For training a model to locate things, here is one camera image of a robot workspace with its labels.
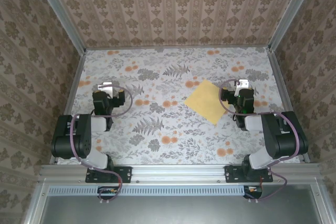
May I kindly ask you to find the yellow cloth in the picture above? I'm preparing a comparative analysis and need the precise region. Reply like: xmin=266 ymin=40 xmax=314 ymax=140
xmin=183 ymin=79 xmax=229 ymax=126

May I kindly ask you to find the floral table cloth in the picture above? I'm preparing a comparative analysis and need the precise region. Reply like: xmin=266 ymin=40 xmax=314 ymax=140
xmin=56 ymin=47 xmax=301 ymax=166

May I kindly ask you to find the black connector board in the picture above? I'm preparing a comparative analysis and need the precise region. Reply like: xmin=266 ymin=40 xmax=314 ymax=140
xmin=243 ymin=185 xmax=263 ymax=200
xmin=97 ymin=186 xmax=119 ymax=200

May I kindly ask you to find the grey metal panel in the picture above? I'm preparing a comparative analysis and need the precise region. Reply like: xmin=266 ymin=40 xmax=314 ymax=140
xmin=39 ymin=195 xmax=323 ymax=224

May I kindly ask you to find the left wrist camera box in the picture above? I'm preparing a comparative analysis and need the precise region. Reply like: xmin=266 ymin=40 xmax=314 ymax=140
xmin=97 ymin=81 xmax=114 ymax=98

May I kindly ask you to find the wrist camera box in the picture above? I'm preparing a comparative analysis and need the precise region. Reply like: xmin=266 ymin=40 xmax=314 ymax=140
xmin=97 ymin=81 xmax=114 ymax=98
xmin=234 ymin=79 xmax=249 ymax=90

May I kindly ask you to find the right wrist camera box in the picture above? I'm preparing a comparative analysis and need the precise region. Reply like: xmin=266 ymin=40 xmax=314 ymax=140
xmin=234 ymin=79 xmax=249 ymax=90

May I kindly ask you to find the aluminium side rail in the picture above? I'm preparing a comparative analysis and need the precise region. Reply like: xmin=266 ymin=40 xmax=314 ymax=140
xmin=49 ymin=49 xmax=87 ymax=164
xmin=268 ymin=49 xmax=310 ymax=163

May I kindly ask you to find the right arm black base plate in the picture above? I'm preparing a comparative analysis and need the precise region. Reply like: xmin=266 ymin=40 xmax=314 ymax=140
xmin=225 ymin=165 xmax=274 ymax=184

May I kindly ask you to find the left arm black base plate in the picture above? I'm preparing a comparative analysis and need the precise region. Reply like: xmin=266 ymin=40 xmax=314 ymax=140
xmin=85 ymin=166 xmax=132 ymax=184

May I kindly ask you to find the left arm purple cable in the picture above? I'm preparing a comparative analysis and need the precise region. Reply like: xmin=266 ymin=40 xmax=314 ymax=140
xmin=68 ymin=85 xmax=133 ymax=205

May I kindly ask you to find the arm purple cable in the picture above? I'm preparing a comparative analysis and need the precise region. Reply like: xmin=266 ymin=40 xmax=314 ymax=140
xmin=219 ymin=79 xmax=300 ymax=205
xmin=68 ymin=85 xmax=133 ymax=205

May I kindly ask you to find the aluminium rear rail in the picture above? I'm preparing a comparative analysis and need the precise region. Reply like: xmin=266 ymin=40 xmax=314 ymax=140
xmin=85 ymin=45 xmax=271 ymax=51

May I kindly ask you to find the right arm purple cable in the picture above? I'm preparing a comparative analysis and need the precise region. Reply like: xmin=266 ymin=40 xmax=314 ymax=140
xmin=219 ymin=79 xmax=300 ymax=205

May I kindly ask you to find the aluminium mounting rail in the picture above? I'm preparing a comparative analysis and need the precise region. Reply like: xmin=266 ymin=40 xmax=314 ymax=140
xmin=39 ymin=163 xmax=322 ymax=183

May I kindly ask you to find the aluminium frame post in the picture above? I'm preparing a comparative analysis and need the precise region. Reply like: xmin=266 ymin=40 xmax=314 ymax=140
xmin=30 ymin=0 xmax=87 ymax=54
xmin=268 ymin=0 xmax=320 ymax=51

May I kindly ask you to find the grey slotted cable duct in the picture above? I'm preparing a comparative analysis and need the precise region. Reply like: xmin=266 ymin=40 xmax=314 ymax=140
xmin=48 ymin=185 xmax=246 ymax=197

